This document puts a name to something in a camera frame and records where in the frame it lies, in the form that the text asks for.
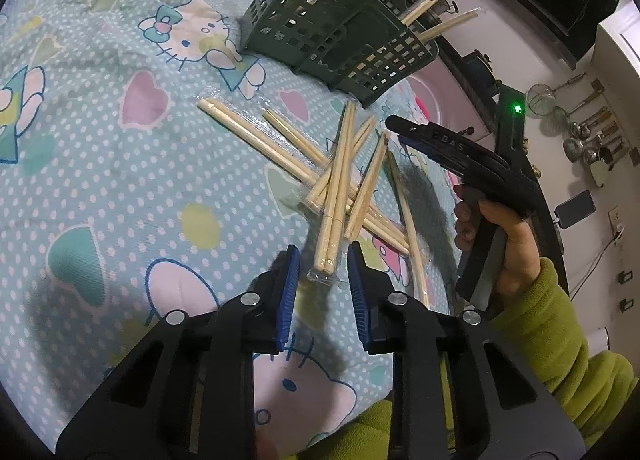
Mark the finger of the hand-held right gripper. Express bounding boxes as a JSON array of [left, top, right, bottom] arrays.
[[385, 115, 503, 163], [397, 134, 471, 176]]

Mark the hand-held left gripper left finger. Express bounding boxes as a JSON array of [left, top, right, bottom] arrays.
[[55, 245, 301, 460]]

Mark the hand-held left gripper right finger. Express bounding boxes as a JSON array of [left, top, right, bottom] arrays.
[[347, 241, 586, 460]]

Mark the bamboo chopstick pair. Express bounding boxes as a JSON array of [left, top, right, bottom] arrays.
[[306, 99, 358, 286]]

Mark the green plastic utensil basket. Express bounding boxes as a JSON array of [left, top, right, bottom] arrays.
[[242, 0, 440, 108]]

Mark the group of bamboo chopsticks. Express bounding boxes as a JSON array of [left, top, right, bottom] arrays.
[[197, 0, 481, 311]]

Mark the person's left forearm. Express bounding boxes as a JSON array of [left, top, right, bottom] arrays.
[[295, 397, 396, 460]]

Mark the person's right forearm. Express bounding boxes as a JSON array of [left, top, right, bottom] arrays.
[[487, 257, 640, 460]]

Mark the person's right hand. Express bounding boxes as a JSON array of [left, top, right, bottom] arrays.
[[452, 201, 543, 300]]

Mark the hanging steel skimmer ladle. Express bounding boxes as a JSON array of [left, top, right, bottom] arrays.
[[562, 137, 626, 166]]

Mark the teal enamel pot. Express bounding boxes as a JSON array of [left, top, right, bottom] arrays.
[[462, 53, 503, 88]]

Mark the black smartphone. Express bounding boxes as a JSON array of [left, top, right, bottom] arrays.
[[557, 190, 597, 229]]

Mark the black kitchen countertop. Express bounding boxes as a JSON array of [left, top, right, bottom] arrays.
[[435, 35, 571, 301]]

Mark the cartoon cat printed blanket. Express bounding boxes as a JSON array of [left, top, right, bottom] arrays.
[[0, 0, 451, 460]]

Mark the hanging wire strainer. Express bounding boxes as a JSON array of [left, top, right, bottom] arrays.
[[527, 74, 587, 119]]

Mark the white wall outlet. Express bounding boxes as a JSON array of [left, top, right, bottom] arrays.
[[606, 207, 629, 242]]

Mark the white wall cabinet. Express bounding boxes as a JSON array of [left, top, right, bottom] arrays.
[[594, 5, 640, 106]]

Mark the charging cable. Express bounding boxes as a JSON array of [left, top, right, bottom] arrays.
[[570, 227, 626, 301]]

